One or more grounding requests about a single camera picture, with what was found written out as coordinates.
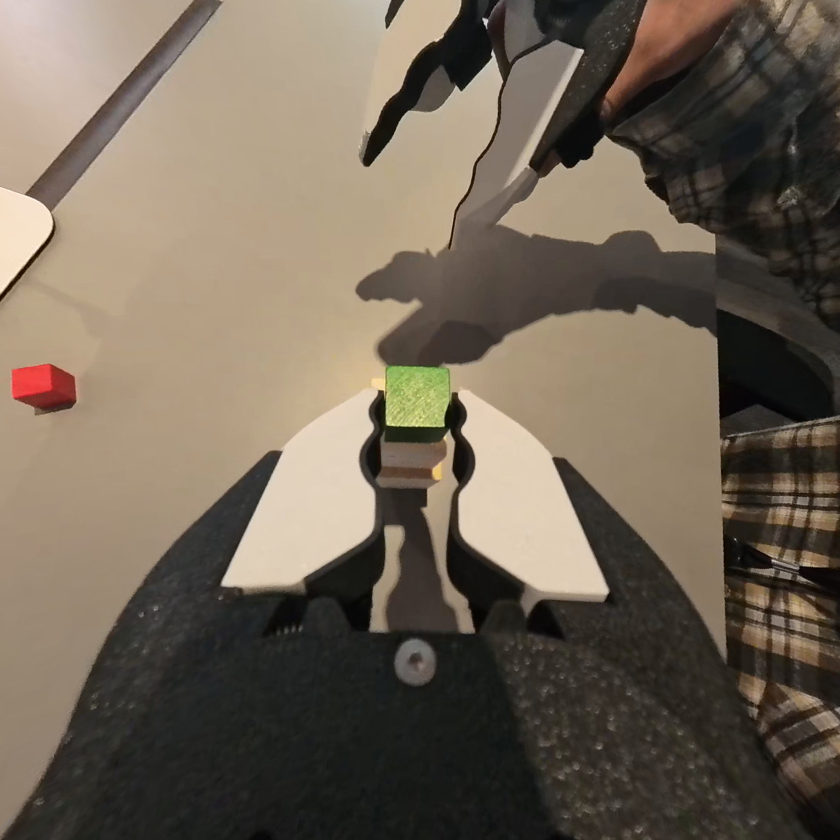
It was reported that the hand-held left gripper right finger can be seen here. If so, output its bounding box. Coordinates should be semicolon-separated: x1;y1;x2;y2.
446;387;611;608

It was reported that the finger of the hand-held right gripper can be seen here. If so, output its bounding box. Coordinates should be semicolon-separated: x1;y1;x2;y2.
360;39;460;168
448;39;585;252

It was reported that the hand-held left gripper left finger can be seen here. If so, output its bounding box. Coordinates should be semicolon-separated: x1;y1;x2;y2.
221;387;387;599

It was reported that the natural wooden cube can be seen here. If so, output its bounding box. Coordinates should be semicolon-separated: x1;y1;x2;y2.
371;377;450;468
376;462;444;490

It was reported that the green wooden cube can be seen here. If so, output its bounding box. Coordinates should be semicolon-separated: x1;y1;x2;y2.
384;365;454;444

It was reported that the red wooden cube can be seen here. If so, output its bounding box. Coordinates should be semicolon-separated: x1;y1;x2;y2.
12;364;77;409

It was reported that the person's plaid sleeved right forearm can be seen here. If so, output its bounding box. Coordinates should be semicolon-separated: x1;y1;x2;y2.
607;0;840;329

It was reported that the person's right hand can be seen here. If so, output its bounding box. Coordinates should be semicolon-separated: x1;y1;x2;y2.
599;0;749;126

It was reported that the dark seat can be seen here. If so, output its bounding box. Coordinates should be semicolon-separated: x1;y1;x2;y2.
717;308;840;427

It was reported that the white desk mat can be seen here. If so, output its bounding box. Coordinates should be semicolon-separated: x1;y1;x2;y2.
0;187;55;301

